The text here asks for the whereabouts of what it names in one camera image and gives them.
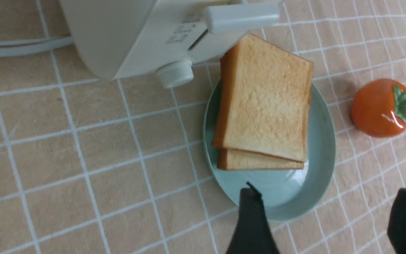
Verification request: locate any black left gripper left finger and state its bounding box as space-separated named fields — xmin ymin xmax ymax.
xmin=227 ymin=182 xmax=280 ymax=254

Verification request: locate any toast slice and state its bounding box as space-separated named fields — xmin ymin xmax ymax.
xmin=212 ymin=34 xmax=314 ymax=162
xmin=216 ymin=149 xmax=305 ymax=170

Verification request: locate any cream white toaster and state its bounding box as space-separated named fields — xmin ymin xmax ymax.
xmin=60 ymin=0 xmax=280 ymax=88

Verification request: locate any light green plate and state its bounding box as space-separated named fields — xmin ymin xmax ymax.
xmin=202 ymin=81 xmax=336 ymax=221

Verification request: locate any orange persimmon with green leaves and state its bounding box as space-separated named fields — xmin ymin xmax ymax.
xmin=351 ymin=78 xmax=406 ymax=138

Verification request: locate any orange checkered tablecloth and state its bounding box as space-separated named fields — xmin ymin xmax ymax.
xmin=0 ymin=0 xmax=406 ymax=254

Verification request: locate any white toaster power cord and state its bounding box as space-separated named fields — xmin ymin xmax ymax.
xmin=0 ymin=35 xmax=75 ymax=58

